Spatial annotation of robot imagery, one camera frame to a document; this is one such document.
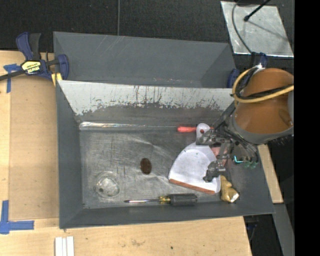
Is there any grey metal bin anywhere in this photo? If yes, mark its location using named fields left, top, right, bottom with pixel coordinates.
left=52, top=31, right=276, bottom=230

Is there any black and yellow screwdriver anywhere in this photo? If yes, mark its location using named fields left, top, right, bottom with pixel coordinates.
left=123, top=193, right=198, bottom=207

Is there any dark brown oval object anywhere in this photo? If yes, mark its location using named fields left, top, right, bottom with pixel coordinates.
left=139, top=157, right=153, bottom=175

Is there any clear glass cup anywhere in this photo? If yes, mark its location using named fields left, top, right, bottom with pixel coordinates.
left=94, top=170, right=121, bottom=199

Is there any gold toy animal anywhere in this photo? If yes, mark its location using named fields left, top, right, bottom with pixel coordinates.
left=219, top=174, right=240, bottom=204

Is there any pale wood board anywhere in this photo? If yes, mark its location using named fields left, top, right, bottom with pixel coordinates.
left=8, top=76, right=61, bottom=222

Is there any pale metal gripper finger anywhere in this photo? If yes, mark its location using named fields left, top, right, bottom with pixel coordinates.
left=195, top=129, right=217, bottom=146
left=202, top=160, right=227, bottom=183

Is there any white dustpan with red-brown edge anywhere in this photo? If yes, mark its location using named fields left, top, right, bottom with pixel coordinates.
left=167, top=122, right=222, bottom=196

